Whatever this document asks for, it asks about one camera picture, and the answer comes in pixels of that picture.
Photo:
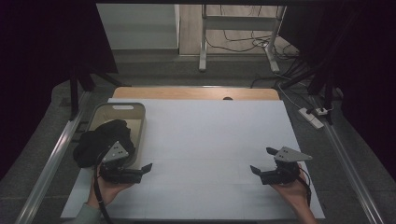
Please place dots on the dark table grommet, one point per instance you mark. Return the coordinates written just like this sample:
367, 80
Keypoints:
227, 98

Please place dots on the person's left hand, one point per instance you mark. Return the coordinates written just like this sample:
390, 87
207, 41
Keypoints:
106, 191

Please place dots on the beige plastic basket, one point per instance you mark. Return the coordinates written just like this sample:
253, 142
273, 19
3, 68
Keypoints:
137, 118

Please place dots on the black cloth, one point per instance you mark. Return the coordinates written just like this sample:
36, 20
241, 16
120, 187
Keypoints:
99, 140

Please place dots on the metal floor rail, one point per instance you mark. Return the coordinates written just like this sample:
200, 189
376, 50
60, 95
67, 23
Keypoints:
56, 155
348, 161

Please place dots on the white metal desk frame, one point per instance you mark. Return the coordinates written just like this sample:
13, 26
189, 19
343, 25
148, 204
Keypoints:
204, 37

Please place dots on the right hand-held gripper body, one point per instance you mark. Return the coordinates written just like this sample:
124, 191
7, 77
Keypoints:
289, 154

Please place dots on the black curtain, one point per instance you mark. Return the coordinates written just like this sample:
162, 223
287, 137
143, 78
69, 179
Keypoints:
361, 62
40, 62

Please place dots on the white power strip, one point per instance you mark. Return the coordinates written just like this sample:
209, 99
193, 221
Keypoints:
311, 118

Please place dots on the black tripod stand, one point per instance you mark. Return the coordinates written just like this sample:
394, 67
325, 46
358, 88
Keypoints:
327, 87
74, 93

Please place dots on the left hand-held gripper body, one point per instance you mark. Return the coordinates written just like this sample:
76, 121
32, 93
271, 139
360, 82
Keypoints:
115, 151

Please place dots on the white table cover sheet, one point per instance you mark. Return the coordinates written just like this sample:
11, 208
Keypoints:
211, 149

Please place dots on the white cabinet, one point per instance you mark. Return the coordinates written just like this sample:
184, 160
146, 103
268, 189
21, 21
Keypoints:
140, 26

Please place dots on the person's right hand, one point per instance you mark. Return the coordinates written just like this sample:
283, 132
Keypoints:
295, 193

